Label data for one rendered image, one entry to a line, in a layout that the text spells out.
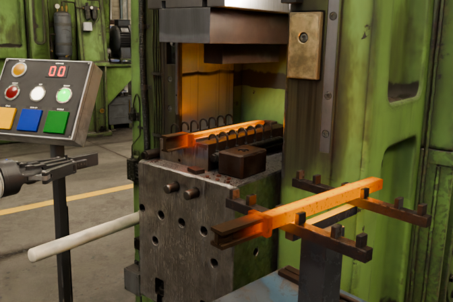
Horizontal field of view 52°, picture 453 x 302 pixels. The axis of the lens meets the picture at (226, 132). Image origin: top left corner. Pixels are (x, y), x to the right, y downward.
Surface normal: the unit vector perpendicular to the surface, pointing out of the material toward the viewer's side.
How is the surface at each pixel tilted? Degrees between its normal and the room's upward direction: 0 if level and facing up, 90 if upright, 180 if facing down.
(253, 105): 90
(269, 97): 90
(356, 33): 90
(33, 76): 60
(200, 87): 90
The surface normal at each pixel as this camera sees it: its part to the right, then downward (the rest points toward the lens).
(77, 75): -0.21, -0.33
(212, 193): -0.64, 0.14
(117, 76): 0.54, 0.18
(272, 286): 0.02, -0.98
